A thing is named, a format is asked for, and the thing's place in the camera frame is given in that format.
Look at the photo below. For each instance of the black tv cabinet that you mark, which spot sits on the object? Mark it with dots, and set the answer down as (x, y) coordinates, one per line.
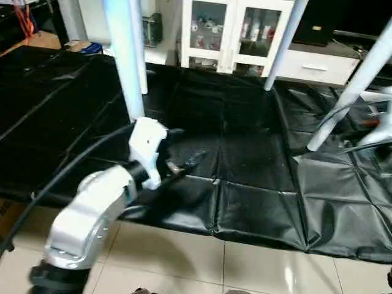
(343, 24)

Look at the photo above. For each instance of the white drawer unit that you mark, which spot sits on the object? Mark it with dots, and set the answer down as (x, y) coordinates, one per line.
(318, 67)

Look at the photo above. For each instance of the brown flat cardboard sheet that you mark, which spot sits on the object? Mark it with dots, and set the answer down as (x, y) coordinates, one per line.
(9, 220)

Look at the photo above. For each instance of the white plastic table leg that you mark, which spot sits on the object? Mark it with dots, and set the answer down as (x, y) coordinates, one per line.
(141, 49)
(349, 92)
(125, 61)
(285, 43)

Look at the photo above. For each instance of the grey robot left leg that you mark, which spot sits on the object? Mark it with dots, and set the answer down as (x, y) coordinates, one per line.
(141, 290)

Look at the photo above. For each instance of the brown cardboard box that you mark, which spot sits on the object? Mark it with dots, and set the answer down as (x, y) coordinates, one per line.
(82, 46)

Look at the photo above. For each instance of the white glass door cabinet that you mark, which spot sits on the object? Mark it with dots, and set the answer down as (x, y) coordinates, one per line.
(233, 33)

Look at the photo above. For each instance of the black work mat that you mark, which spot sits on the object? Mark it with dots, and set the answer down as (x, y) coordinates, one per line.
(245, 159)

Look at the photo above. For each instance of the white appliance cabinet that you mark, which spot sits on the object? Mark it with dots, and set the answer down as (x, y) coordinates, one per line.
(165, 37)

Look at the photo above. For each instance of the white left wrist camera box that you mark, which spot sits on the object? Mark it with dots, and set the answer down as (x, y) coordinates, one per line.
(147, 147)

